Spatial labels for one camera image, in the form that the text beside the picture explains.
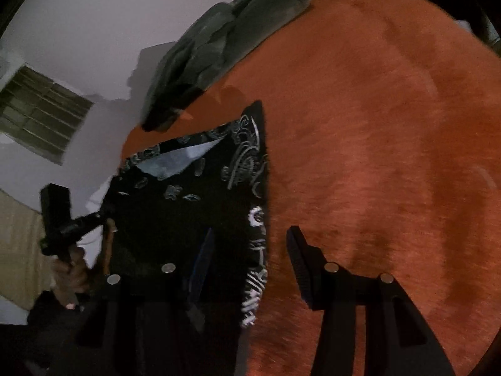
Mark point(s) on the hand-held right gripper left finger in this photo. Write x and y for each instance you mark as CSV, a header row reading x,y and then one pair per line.
x,y
201,266

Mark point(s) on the louvred window vent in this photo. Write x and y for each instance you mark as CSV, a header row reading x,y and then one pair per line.
x,y
39,113

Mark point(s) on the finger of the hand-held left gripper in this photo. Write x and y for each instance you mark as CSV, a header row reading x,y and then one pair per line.
x,y
90,223

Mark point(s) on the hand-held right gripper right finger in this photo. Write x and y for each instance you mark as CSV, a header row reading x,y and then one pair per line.
x,y
301,266

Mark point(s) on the beige curtain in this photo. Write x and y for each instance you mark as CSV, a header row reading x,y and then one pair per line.
x,y
19,250

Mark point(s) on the person's left hand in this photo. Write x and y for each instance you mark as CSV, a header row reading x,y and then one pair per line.
x,y
74,282

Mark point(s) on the orange fleece blanket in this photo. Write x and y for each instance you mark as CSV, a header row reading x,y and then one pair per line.
x,y
372,145

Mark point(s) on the black paisley print garment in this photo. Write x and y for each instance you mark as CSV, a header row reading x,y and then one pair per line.
x,y
164,219

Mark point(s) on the grey-green folded garment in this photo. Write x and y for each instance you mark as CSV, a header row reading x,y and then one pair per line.
x,y
219,39

